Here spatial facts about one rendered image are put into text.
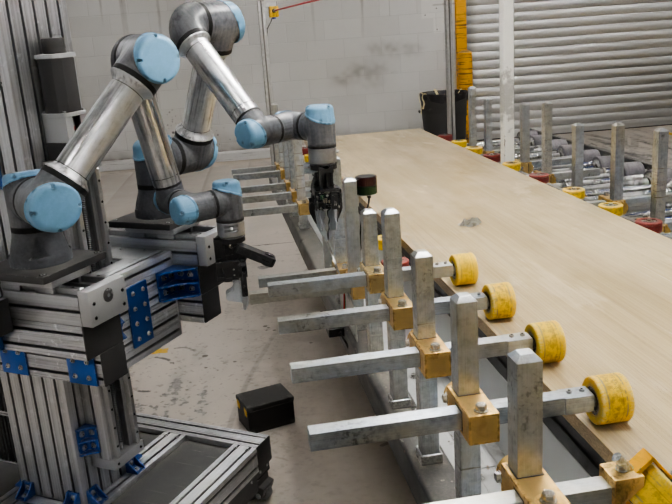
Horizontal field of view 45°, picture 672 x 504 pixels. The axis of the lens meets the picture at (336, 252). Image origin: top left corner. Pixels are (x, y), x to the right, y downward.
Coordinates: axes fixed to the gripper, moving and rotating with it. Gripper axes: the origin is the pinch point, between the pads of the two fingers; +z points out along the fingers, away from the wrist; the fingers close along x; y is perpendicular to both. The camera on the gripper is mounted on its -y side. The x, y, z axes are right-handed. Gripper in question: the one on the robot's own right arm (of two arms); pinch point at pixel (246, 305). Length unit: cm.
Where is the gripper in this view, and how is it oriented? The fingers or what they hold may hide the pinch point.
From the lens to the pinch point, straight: 224.1
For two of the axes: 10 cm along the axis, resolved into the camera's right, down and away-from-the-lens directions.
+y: -9.8, 1.1, -1.4
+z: 0.7, 9.6, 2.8
